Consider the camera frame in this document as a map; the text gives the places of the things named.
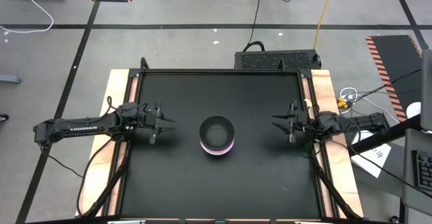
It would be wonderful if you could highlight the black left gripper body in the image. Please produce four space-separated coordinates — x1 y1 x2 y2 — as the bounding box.
116 101 163 146

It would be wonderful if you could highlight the black aluminium table frame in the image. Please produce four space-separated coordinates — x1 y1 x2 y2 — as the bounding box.
76 57 365 224

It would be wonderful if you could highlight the grey desk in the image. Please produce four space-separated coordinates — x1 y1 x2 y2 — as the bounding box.
401 128 432 218

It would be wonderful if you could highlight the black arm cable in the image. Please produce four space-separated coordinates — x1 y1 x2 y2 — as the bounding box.
76 138 115 217

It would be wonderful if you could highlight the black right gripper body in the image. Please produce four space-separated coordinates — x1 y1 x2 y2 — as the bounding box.
289 99 339 144

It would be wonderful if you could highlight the thin black cable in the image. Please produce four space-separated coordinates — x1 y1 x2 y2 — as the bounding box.
350 68 423 103

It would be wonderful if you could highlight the black power cable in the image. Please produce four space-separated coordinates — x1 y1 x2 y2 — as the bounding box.
242 0 266 53

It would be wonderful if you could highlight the light wooden side board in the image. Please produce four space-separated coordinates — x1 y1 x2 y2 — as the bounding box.
302 69 365 218
76 69 140 217

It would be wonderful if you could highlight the yellow cable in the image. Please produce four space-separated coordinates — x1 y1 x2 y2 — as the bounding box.
313 0 337 51

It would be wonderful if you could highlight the black slanted beam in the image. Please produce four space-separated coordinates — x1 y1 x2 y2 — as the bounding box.
347 114 423 156

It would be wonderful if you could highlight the black keyboard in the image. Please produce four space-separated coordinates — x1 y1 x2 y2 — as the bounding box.
411 149 432 193

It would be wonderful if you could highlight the black bowl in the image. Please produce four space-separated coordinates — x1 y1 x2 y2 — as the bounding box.
198 115 236 150

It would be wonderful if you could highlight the white round object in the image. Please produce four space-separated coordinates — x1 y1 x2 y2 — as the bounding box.
406 101 422 119

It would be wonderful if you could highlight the black computer case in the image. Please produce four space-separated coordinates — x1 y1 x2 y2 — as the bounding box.
234 49 322 71

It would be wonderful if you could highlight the coiled white cable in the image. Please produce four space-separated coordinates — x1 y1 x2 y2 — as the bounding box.
339 86 359 114

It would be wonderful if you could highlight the pink bowl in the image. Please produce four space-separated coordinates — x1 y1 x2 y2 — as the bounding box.
200 138 236 157

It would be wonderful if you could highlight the grey metal foot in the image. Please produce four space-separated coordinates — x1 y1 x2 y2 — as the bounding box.
0 74 23 84

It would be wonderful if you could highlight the white paper sheet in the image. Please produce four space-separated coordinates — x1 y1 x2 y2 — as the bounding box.
350 131 392 179

